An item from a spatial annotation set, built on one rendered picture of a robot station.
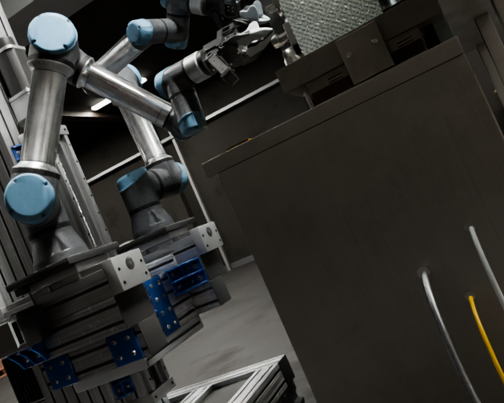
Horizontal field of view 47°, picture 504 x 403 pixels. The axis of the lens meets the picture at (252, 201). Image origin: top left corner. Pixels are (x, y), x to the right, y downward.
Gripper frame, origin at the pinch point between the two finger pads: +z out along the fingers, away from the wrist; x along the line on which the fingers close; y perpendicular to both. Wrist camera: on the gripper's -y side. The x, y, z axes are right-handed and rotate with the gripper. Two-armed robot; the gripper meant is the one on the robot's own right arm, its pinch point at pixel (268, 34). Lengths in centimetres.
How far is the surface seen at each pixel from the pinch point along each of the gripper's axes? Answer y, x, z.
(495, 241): -50, 39, 33
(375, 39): -10.2, 7.7, 23.7
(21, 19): 252, 47, -260
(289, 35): 20.6, 16.9, -4.1
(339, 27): 12.2, 16.3, 11.8
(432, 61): -19.6, 12.3, 33.6
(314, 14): 16.5, 12.0, 6.9
